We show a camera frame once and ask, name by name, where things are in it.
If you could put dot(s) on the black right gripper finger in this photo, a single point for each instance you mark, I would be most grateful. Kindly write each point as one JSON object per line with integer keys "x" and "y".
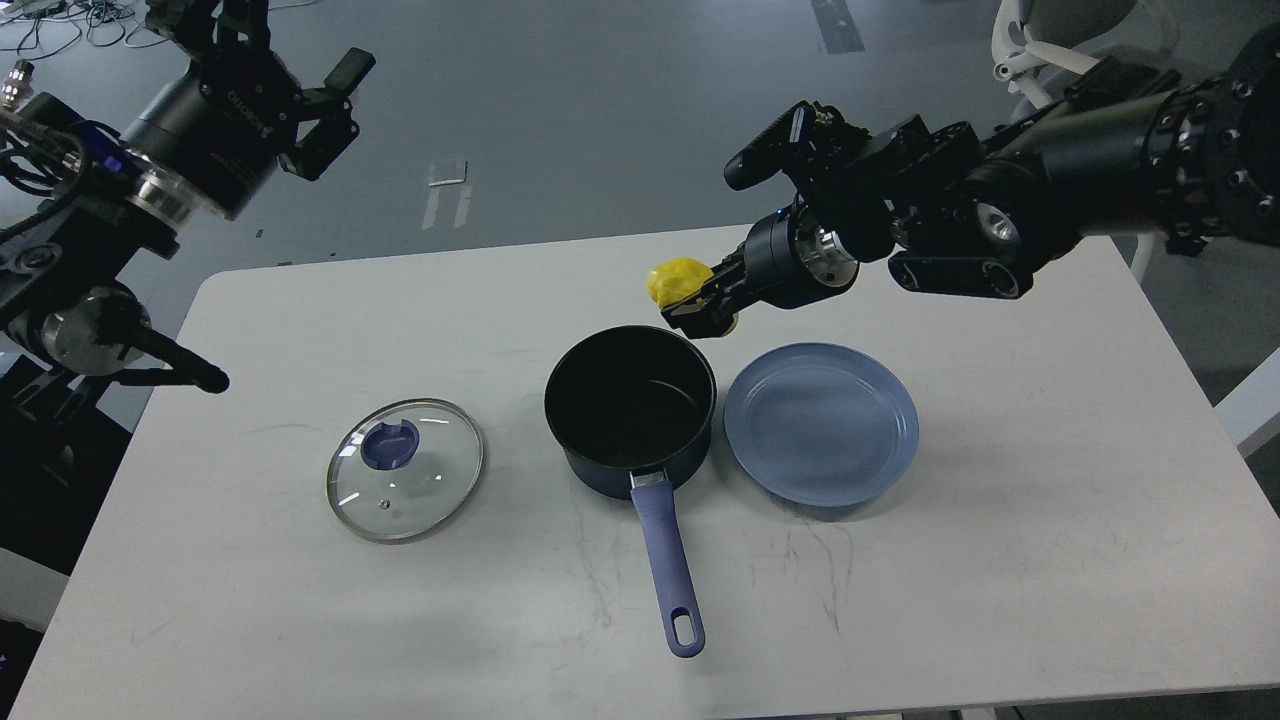
{"x": 720, "y": 298}

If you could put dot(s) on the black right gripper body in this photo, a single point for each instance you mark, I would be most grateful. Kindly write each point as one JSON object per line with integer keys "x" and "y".
{"x": 789, "y": 260}

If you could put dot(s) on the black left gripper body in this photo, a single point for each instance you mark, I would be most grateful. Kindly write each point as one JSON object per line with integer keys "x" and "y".
{"x": 219, "y": 127}

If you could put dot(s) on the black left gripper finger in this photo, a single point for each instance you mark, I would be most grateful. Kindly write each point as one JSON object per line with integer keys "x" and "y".
{"x": 229, "y": 38}
{"x": 328, "y": 109}

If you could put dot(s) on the yellow potato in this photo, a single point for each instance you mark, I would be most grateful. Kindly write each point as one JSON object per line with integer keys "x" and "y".
{"x": 678, "y": 279}

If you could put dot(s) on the glass pot lid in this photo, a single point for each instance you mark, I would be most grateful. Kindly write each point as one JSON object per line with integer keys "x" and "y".
{"x": 399, "y": 473}

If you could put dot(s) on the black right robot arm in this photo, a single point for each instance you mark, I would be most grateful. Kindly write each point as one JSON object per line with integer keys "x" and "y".
{"x": 1129, "y": 149}

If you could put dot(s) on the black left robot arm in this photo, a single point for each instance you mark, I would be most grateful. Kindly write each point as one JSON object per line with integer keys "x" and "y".
{"x": 62, "y": 302}

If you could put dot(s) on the dark blue saucepan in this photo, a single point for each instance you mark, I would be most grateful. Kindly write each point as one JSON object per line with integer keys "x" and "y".
{"x": 632, "y": 409}

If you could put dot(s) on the blue plate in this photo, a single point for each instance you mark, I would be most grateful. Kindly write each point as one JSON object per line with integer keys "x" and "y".
{"x": 821, "y": 425}

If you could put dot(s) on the white side table edge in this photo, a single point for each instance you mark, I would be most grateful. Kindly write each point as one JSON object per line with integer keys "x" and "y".
{"x": 1250, "y": 411}

